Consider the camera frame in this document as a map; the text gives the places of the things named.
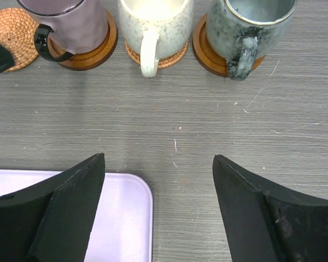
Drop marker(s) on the purple mug black handle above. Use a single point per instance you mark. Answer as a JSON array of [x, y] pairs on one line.
[[66, 28]]

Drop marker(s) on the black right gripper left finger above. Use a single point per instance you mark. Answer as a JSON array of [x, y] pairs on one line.
[[52, 220]]

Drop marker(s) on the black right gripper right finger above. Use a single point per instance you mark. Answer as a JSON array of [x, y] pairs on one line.
[[265, 221]]

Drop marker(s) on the cream speckled mug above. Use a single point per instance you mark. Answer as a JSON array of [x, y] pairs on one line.
[[155, 29]]

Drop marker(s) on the wooden coaster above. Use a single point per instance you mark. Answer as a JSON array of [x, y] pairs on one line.
[[207, 57], [94, 58]]

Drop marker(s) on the woven rattan coaster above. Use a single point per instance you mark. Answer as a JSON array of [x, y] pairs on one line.
[[163, 63], [17, 30]]

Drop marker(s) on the grey-green mug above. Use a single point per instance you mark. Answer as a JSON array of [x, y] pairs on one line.
[[275, 15]]

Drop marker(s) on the lavender plastic tray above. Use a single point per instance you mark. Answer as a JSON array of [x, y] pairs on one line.
[[123, 226]]

